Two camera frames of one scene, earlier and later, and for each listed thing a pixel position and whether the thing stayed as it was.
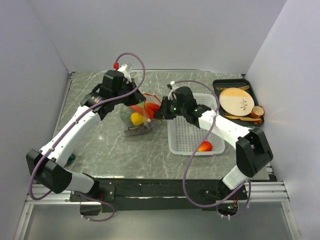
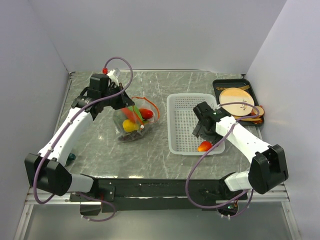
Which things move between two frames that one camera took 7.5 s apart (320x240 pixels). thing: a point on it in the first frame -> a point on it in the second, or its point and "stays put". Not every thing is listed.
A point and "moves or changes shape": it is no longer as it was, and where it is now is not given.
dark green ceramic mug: [72, 158] stays put
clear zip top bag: [138, 117] moves or changes shape
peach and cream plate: [236, 101] stays put
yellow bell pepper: [136, 118] -> [129, 127]
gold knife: [244, 87] stays put
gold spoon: [219, 88] stays put
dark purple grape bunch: [138, 130] -> [130, 136]
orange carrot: [149, 109] -> [129, 114]
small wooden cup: [257, 111] stays put
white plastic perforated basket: [185, 138] stays put
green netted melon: [125, 114] -> [119, 116]
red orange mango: [153, 107] -> [146, 114]
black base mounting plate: [225, 196] stays put
